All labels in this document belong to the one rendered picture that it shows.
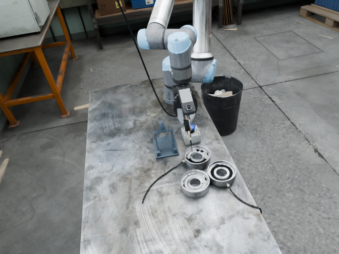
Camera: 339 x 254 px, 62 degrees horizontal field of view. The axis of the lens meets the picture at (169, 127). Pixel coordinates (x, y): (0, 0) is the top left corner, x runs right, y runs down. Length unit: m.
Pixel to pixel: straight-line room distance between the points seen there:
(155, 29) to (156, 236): 0.73
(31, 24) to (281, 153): 2.44
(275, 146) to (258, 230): 1.51
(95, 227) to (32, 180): 1.56
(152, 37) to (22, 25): 2.05
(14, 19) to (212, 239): 2.57
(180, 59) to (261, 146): 1.56
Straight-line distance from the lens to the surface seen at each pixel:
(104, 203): 1.09
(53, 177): 2.48
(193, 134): 1.21
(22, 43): 2.90
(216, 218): 0.99
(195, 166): 1.10
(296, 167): 2.30
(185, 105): 1.00
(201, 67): 1.36
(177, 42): 0.95
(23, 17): 2.98
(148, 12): 4.31
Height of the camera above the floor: 1.64
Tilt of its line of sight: 39 degrees down
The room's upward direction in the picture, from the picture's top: 8 degrees counter-clockwise
